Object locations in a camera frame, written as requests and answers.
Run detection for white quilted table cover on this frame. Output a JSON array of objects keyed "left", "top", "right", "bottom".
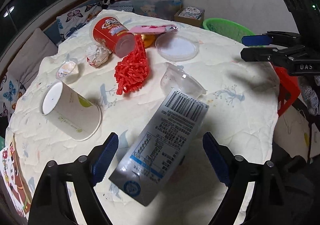
[{"left": 5, "top": 24, "right": 279, "bottom": 224}]

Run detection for clear plastic storage bin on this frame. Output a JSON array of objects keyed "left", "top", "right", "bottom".
[{"left": 131, "top": 0, "right": 184, "bottom": 21}]

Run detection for cartoon printed paper bag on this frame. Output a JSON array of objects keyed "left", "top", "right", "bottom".
[{"left": 1, "top": 133, "right": 32, "bottom": 222}]

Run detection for butterfly print pillow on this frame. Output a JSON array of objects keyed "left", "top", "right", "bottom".
[
  {"left": 56, "top": 2, "right": 102, "bottom": 41},
  {"left": 0, "top": 72, "right": 27, "bottom": 138}
]

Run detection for clear round plastic lid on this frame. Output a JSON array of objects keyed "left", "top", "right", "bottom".
[{"left": 155, "top": 32, "right": 200, "bottom": 62}]

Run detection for cardboard box with printed top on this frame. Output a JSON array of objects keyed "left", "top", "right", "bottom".
[{"left": 174, "top": 6, "right": 205, "bottom": 28}]

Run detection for butterfly print pillow right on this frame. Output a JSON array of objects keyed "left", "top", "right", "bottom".
[{"left": 56, "top": 2, "right": 102, "bottom": 41}]

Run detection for butterfly print pillow left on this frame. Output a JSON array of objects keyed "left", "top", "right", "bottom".
[{"left": 0, "top": 72, "right": 27, "bottom": 138}]

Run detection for grey milk carton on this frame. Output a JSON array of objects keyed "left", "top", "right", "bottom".
[{"left": 109, "top": 89, "right": 209, "bottom": 206}]

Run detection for white paper cup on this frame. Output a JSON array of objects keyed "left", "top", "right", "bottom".
[{"left": 40, "top": 80, "right": 103, "bottom": 141}]

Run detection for red mesh net bag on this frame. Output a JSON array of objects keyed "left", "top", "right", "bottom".
[{"left": 114, "top": 35, "right": 150, "bottom": 95}]

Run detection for pink wafer wrapper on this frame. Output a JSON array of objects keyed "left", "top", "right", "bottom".
[{"left": 129, "top": 24, "right": 178, "bottom": 35}]

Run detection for red plastic cartoon cup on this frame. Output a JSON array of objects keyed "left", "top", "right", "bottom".
[{"left": 89, "top": 14, "right": 135, "bottom": 58}]

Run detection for red plastic stool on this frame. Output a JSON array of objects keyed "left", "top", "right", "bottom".
[{"left": 273, "top": 66, "right": 300, "bottom": 117}]

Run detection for grey plain pillow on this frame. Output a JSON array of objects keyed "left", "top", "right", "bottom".
[{"left": 7, "top": 28, "right": 58, "bottom": 89}]

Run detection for green mesh trash basket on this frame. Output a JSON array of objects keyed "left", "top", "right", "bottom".
[{"left": 202, "top": 18, "right": 255, "bottom": 43}]

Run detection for small yogurt jelly cup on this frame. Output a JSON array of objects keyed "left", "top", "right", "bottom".
[{"left": 55, "top": 59, "right": 79, "bottom": 84}]

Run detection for crumpled foil wrapper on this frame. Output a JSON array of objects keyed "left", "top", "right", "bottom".
[{"left": 86, "top": 44, "right": 112, "bottom": 68}]

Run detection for clear small plastic cup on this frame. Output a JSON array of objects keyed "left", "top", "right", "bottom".
[{"left": 160, "top": 62, "right": 207, "bottom": 99}]

